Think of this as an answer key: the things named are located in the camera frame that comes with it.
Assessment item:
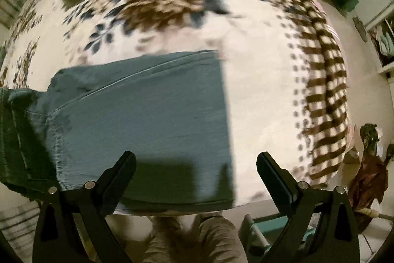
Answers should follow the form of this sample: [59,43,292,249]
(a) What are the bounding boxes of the blue denim jeans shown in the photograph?
[1,51,234,211]

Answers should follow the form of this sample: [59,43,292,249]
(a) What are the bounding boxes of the teal drying rack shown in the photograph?
[239,213,321,262]

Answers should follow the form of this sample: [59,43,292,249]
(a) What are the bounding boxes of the dark brown bag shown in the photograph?
[348,123,389,234]

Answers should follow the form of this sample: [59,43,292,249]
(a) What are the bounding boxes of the floral bed blanket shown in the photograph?
[1,0,349,208]

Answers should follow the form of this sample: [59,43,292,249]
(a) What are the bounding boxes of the grey slippers on floor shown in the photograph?
[352,16,367,43]

